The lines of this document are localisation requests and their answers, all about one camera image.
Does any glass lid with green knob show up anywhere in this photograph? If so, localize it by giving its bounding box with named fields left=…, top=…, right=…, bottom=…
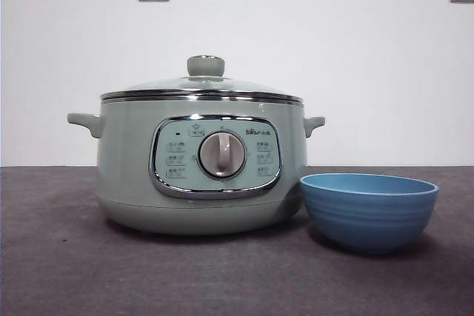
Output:
left=99, top=54, right=304, bottom=104

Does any pale green electric steamer pot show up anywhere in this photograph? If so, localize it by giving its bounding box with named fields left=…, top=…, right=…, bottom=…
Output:
left=67, top=95, right=327, bottom=236

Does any grey round control dial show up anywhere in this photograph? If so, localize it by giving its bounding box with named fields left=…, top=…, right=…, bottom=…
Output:
left=198, top=131, right=247, bottom=178

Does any blue ribbed bowl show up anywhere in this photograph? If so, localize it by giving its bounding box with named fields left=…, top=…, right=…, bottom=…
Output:
left=298, top=172, right=440, bottom=256

